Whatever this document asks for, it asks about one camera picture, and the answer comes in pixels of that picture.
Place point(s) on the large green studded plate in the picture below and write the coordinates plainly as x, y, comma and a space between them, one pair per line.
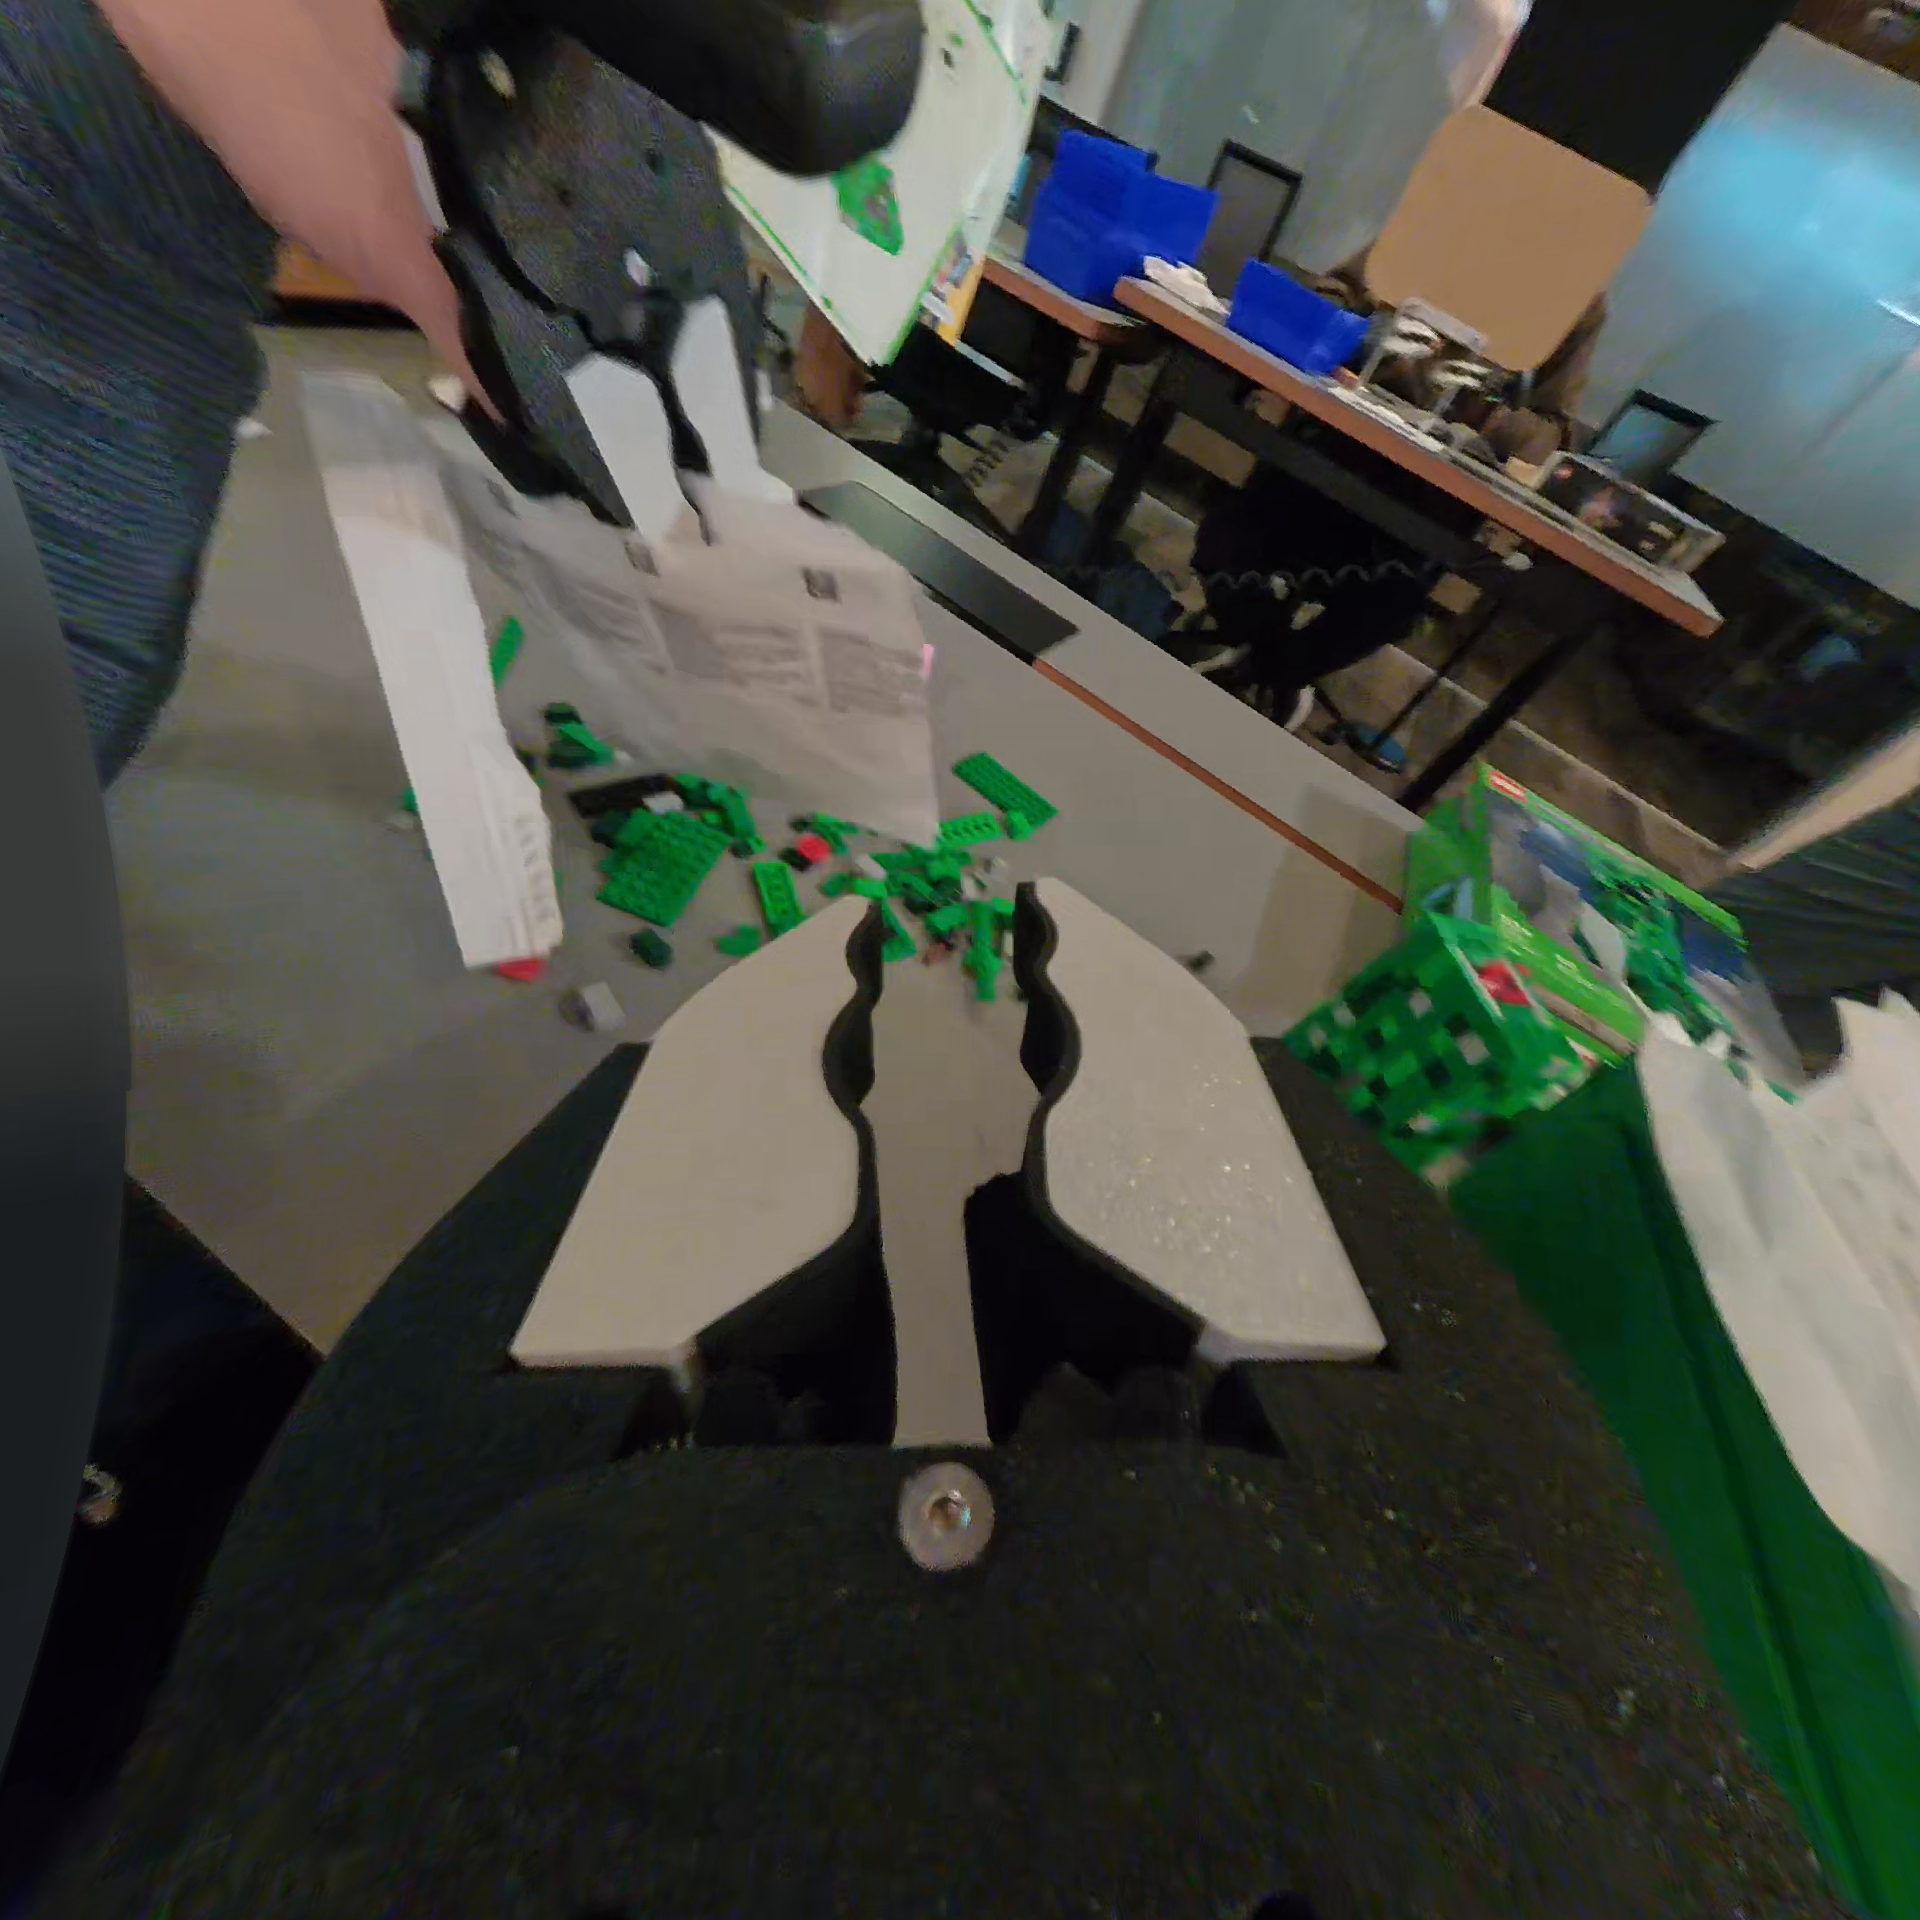
1005, 793
663, 865

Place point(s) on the pile of green bricks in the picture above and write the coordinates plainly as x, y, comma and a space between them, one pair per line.
932, 887

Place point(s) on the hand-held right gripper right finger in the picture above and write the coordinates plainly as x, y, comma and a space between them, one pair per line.
1200, 1171

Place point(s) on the wooden table with black legs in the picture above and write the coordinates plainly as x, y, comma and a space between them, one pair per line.
1058, 293
1424, 451

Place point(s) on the long black plate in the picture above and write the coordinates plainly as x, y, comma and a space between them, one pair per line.
622, 795

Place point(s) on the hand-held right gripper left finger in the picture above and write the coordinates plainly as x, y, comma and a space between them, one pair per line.
706, 1185

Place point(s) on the clear white slope brick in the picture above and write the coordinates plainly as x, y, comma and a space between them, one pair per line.
597, 1008

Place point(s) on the green L-shaped plate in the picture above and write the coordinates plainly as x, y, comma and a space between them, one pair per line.
740, 941

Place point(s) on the green mosaic block build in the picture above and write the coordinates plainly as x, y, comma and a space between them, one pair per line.
1441, 1035

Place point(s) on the green plate with holes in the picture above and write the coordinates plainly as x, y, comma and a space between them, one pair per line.
780, 896

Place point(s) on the black toy box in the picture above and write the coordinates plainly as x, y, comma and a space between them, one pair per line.
1633, 512

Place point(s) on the person's left hand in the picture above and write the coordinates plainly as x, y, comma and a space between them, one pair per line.
390, 269

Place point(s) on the green printed instruction booklet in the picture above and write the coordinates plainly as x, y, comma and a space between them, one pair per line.
900, 225

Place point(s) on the black framed screen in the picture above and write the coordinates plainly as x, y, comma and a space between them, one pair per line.
1254, 193
1650, 434

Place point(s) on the blue storage bin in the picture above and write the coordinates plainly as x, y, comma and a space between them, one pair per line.
1119, 225
1297, 317

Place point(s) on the white cloth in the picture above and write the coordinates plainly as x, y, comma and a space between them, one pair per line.
1185, 284

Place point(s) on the long narrow green plate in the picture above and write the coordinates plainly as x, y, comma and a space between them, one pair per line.
507, 650

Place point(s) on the green toy box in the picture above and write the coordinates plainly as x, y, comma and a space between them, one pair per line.
1590, 914

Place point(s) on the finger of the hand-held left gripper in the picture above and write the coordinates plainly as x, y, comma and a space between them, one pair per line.
720, 390
622, 434

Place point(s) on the white printed paper bag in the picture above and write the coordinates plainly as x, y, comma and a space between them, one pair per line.
720, 646

